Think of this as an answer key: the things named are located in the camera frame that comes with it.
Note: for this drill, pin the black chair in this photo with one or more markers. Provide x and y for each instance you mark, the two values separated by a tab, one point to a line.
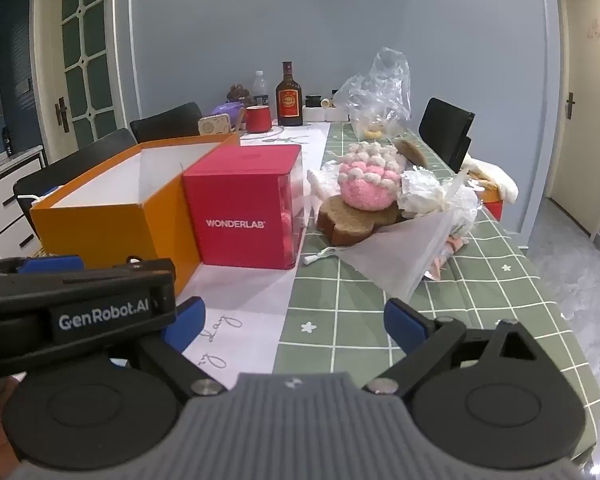
165	120
80	160
445	127

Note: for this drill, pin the purple pouch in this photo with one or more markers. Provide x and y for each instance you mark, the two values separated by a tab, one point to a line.
227	110

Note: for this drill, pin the red plastic stool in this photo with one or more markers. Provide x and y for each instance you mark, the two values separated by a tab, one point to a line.
492	208

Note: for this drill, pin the white printed table runner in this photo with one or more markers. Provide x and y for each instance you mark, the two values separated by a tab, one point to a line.
250	305

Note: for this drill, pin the clear water bottle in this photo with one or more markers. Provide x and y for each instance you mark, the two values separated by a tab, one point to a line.
260	87

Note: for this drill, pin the pink white crochet plush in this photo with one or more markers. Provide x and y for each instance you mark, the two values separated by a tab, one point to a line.
367	190

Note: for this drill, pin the white blue tissue packet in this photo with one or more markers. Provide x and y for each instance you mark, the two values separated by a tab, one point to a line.
35	197

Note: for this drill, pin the brown toast plush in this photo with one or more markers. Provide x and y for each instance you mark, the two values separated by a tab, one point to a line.
347	227

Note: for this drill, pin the dark small jar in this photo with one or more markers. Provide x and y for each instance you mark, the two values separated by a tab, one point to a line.
312	100

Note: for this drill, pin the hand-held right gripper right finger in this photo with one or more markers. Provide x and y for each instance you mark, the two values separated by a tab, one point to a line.
402	327

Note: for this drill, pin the frosted plastic bag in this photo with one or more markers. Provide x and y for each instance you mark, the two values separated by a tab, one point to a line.
405	255

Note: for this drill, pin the white container box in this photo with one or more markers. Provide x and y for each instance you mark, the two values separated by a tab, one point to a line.
325	113

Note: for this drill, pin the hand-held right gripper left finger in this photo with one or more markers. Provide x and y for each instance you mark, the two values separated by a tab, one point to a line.
187	325

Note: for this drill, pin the beige door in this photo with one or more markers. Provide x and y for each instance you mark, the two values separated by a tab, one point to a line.
590	110

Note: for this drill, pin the white soft toy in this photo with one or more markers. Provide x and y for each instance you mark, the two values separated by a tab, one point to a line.
495	175

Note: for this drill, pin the brown bear figure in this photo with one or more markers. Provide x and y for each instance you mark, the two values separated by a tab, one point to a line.
239	93

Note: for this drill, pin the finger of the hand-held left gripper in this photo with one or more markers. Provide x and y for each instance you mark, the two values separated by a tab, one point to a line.
50	263

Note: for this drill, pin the green checked tablecloth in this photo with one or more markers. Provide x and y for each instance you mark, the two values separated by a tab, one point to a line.
480	290

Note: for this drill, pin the white cabinet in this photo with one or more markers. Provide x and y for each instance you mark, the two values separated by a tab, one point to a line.
5	195

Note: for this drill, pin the red mug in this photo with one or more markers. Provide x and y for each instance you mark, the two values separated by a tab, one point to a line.
257	120

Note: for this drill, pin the orange cardboard box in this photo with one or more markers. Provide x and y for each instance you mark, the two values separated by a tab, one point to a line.
105	230

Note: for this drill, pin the pink packets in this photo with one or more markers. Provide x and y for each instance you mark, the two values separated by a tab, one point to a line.
437	265

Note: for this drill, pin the white knitted piece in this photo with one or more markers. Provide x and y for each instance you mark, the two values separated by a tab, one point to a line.
325	180

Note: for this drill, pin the white cloth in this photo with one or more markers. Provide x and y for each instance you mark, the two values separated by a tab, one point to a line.
420	190

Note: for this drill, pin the white glass-paned door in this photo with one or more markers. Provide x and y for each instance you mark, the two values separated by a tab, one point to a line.
85	60

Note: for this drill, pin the brown liquor bottle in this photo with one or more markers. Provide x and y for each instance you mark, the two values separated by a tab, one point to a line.
289	102

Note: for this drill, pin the clear plastic bag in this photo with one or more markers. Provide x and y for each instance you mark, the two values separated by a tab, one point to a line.
380	95

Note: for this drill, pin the red box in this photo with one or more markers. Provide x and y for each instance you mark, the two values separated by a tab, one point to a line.
240	200

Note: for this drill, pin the brown round plush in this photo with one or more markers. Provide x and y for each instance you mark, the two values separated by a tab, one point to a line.
412	152

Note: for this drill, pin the beige small radio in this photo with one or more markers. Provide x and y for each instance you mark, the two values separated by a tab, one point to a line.
214	125

